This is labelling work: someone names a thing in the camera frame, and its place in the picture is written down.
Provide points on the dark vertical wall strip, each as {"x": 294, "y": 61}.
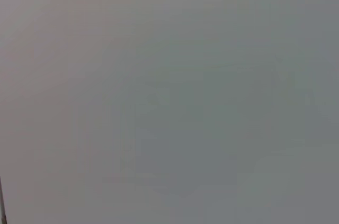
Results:
{"x": 2, "y": 208}

